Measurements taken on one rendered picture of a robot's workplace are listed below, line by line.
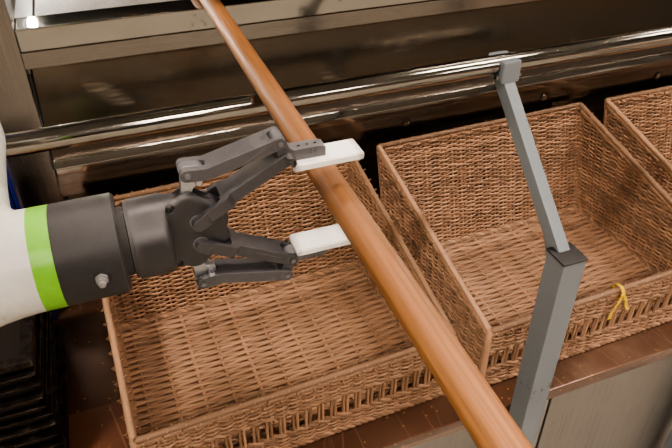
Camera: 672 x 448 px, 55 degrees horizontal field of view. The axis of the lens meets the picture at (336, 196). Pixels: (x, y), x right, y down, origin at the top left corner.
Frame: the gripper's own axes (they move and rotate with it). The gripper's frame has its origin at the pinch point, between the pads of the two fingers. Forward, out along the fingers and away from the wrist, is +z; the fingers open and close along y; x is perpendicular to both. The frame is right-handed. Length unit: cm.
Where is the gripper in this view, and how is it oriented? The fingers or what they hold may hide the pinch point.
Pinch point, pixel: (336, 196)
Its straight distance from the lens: 65.0
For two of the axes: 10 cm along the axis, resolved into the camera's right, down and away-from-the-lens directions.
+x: 3.5, 5.3, -7.7
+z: 9.4, -2.0, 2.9
